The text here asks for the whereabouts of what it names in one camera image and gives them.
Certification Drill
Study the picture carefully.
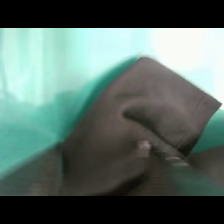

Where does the brown garment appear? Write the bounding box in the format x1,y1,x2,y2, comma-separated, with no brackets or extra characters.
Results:
0,55,224,197

